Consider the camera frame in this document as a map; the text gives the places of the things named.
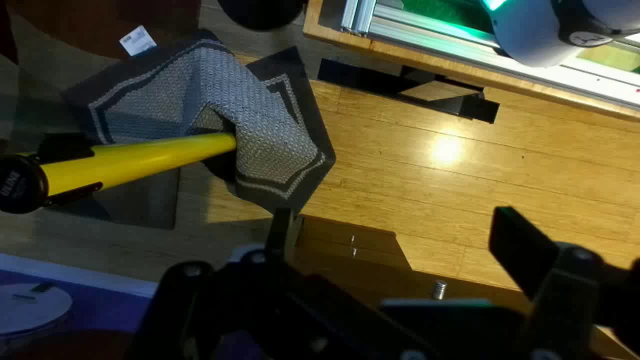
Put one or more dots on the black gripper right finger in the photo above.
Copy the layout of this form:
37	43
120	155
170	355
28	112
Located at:
522	250

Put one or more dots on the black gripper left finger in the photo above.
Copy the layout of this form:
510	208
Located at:
282	234

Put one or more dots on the dark wooden drawer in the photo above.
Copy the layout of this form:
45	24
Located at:
361	257

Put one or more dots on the small metal drawer knob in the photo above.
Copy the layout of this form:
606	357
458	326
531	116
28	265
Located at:
438	288

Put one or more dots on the gray patterned woven cloth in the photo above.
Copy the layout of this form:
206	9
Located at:
253	112

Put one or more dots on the purple floor mat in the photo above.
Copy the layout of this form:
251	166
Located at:
106	310

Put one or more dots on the white framed glass panel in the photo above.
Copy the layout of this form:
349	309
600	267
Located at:
467	40

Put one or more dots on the dark round object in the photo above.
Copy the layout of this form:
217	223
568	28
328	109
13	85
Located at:
261	12

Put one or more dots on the white cloth tag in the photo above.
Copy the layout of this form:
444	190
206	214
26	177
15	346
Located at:
137	40

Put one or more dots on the white round disc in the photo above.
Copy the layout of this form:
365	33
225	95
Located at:
30	309

